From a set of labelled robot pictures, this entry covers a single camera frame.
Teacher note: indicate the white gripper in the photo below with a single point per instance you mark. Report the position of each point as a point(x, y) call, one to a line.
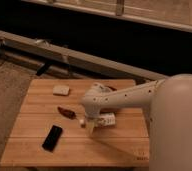
point(90, 125)

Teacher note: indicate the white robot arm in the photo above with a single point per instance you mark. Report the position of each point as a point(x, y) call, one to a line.
point(168, 107)

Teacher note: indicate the dark red chili pepper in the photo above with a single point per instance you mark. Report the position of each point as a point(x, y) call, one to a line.
point(67, 113)

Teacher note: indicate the black remote phone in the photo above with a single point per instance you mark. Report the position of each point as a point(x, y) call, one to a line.
point(52, 138)

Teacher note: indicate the wooden low table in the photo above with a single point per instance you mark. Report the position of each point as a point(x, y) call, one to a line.
point(47, 132)

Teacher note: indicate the orange round plate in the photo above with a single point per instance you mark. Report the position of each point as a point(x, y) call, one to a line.
point(108, 89)

